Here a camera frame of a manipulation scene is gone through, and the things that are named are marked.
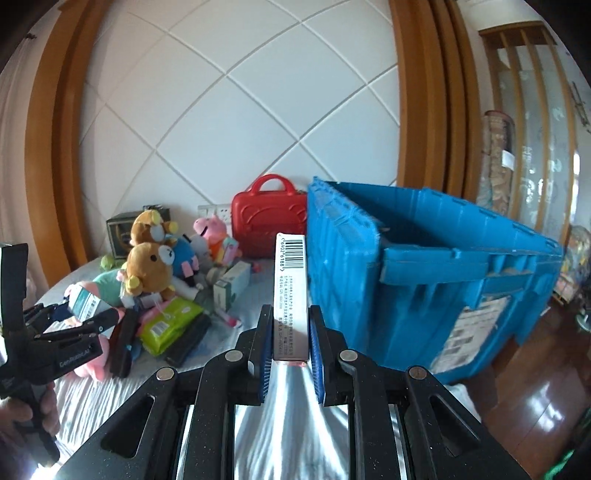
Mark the white barcode box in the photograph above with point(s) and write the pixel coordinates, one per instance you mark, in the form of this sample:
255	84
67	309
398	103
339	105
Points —
291	295

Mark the person's left hand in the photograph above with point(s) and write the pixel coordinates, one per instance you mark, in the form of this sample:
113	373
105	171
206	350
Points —
47	410

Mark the white teal carton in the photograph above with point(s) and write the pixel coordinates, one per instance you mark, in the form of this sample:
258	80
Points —
85	302

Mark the black gift bag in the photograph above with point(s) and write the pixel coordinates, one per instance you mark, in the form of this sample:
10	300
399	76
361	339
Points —
117	235

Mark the brown monkey plush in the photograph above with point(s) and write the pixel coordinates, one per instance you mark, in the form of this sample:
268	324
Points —
147	228

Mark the white green carton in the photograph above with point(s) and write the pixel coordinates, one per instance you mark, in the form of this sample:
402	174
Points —
235	281

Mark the red toy suitcase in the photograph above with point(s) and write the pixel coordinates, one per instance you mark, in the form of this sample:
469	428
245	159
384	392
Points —
268	221

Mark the pink pig plush teal dress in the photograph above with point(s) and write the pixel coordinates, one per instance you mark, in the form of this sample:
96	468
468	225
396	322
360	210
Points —
108	281

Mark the black case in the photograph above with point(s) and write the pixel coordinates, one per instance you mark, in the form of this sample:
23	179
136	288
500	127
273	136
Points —
121	350

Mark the black wallet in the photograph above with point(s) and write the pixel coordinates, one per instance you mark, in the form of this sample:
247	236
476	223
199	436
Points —
187	344

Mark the wood framed glass door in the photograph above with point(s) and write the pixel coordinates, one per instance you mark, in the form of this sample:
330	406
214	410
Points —
531	138

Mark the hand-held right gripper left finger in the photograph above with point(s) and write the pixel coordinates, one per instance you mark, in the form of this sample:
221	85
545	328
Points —
266	355

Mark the green wet wipes pack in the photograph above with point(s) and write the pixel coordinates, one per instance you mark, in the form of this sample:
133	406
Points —
168	323

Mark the blue plastic crate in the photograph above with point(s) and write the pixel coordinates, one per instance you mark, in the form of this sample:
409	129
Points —
346	286

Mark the pink white tube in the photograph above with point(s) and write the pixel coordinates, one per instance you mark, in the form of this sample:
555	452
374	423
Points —
228	318

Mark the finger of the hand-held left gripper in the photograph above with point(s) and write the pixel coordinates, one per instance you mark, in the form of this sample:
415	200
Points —
46	314
97	321

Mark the pink pig plush orange dress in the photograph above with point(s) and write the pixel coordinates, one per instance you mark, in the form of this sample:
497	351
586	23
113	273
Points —
207	227

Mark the pink pig plush blue shirt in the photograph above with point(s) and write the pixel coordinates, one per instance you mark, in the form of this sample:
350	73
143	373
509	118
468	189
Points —
184	256

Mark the rolled patterned quilt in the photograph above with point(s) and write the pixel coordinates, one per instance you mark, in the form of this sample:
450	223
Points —
496	152

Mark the small green plush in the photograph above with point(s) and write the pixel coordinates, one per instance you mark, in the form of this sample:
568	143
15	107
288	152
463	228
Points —
107	262

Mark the wooden frame post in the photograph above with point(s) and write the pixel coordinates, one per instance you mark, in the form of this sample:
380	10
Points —
46	138
429	92

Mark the brown bear plush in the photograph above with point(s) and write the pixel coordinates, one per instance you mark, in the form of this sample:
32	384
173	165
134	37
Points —
147	270

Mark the white wall switch socket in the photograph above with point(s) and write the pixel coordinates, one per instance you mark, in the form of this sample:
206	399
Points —
221	211

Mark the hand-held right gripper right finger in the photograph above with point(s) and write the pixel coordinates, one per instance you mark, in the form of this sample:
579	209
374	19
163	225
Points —
316	357

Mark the colourful toy pile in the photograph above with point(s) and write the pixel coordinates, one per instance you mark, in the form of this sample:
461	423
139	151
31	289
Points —
575	258

